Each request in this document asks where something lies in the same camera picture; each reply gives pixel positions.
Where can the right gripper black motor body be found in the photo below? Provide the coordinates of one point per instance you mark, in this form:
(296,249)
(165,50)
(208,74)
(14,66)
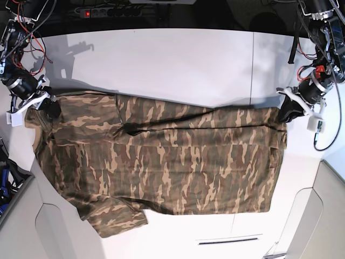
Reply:
(26,90)

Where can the left gripper black motor body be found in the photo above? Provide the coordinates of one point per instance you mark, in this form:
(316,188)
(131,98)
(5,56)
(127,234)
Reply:
(310,91)

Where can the camouflage T-shirt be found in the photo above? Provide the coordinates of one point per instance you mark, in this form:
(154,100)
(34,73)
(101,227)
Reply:
(113,156)

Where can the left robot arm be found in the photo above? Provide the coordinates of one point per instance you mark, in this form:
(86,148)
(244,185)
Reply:
(323,22)

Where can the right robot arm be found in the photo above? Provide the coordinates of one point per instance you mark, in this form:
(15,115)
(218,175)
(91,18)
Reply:
(28,17)

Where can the blue and black equipment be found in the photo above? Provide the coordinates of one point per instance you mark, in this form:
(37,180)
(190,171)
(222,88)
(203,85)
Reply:
(12,178)

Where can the white power strip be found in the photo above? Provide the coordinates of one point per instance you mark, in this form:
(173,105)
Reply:
(108,12)

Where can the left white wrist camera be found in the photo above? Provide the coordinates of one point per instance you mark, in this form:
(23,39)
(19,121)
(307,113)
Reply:
(316,125)

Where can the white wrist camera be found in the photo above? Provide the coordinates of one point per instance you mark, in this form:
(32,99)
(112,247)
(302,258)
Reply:
(316,125)
(14,119)

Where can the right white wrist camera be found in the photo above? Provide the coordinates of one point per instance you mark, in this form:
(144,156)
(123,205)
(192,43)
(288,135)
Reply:
(14,119)

